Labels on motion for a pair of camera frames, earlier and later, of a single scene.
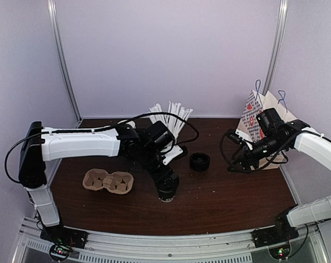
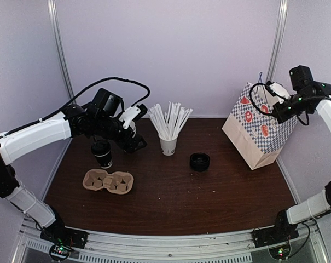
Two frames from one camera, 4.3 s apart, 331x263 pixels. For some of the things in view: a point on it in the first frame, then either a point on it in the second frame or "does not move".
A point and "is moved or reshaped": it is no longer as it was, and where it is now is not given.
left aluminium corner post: [56, 35] does not move
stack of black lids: [199, 162] does not move
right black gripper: [246, 154] → [282, 115]
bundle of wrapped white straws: [174, 124] does not move
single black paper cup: [166, 198] is moved or reshaped
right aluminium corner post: [280, 29] does not move
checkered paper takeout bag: [248, 124] is moved or reshaped
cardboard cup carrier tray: [117, 182] does not move
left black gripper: [165, 183] → [131, 147]
